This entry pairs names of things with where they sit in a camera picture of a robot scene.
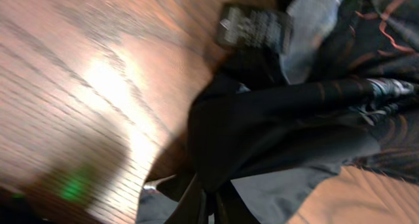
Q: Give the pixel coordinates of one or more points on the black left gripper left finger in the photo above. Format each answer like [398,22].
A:
[192,208]

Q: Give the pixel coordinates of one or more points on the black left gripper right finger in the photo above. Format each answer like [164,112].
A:
[230,208]

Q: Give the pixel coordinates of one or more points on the black orange contour-pattern shirt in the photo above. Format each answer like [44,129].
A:
[310,86]

